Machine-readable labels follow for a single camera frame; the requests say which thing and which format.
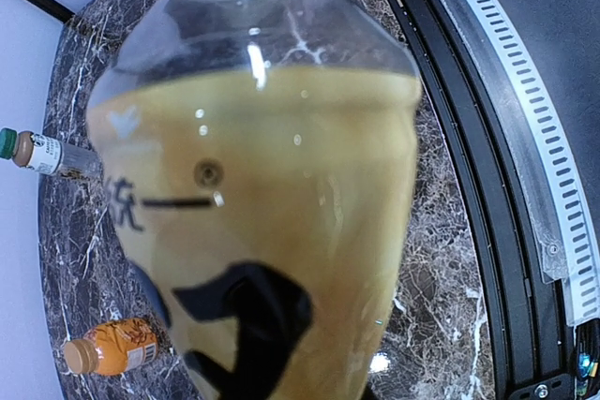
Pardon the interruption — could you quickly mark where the black front frame rail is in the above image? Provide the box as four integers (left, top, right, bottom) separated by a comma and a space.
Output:
388, 0, 575, 399

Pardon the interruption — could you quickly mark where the green tea bottle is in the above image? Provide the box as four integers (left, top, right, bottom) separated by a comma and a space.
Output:
86, 0, 422, 399

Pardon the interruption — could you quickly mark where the white slotted cable duct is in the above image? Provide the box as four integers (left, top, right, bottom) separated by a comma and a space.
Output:
441, 0, 599, 326

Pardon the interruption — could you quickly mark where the coffee bottle green cap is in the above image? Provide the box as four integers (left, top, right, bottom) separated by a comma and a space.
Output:
1, 128, 102, 182

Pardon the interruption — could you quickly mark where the orange juice bottle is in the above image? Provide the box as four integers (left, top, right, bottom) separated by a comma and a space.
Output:
63, 318, 158, 377

